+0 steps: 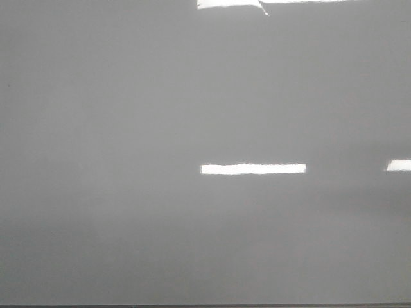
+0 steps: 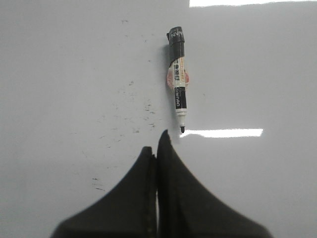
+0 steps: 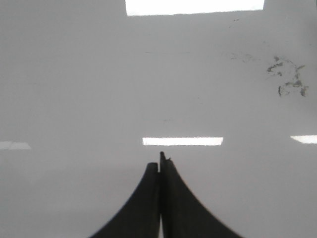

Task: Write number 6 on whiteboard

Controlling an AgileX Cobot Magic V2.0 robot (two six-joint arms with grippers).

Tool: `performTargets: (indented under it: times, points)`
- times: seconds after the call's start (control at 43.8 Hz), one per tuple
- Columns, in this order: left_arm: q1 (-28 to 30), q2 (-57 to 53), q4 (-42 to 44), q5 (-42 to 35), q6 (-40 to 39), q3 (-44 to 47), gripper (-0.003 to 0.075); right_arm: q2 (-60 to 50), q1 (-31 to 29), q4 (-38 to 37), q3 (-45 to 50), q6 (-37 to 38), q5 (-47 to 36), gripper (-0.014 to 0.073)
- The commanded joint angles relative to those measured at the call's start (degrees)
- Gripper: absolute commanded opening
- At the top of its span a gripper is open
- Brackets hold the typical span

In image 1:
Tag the white whiteboard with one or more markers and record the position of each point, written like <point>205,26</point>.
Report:
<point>155,154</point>

